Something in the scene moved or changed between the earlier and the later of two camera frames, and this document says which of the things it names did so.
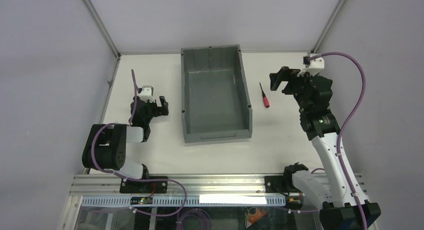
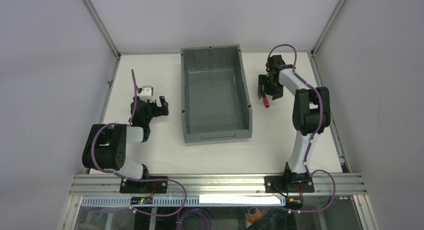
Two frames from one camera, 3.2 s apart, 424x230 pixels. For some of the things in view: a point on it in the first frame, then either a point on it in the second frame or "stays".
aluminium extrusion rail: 107,184 stays
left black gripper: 156,109 stays
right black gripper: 292,83 to 269,86
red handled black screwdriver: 265,100 stays
